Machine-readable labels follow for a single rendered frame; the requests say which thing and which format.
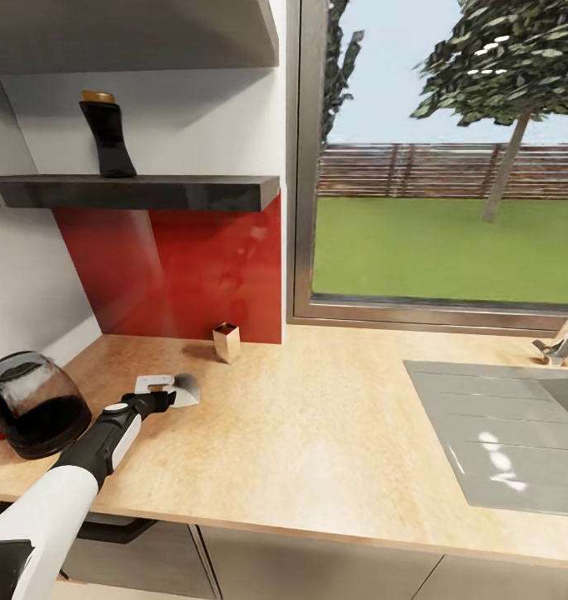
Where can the countertop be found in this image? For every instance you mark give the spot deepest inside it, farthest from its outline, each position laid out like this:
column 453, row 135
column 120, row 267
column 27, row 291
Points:
column 323, row 436

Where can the electric kettle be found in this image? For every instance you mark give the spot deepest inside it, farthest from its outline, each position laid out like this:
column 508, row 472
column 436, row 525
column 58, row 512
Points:
column 41, row 408

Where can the fridge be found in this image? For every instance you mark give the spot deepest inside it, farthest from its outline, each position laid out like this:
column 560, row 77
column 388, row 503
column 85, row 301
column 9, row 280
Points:
column 43, row 304

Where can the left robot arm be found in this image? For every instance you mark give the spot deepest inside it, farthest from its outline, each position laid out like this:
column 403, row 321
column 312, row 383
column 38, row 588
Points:
column 38, row 530

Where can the bottle of coffee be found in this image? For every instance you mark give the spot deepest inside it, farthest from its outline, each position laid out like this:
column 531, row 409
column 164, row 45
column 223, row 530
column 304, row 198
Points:
column 104, row 117

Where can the paper coffee filter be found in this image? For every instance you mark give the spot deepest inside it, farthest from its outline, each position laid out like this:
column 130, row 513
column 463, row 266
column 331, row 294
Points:
column 187, row 389

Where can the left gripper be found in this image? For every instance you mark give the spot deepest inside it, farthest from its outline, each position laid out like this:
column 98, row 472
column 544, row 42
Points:
column 156, row 402

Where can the dishwasher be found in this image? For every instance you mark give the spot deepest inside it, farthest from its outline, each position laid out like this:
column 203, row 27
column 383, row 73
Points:
column 148, row 554

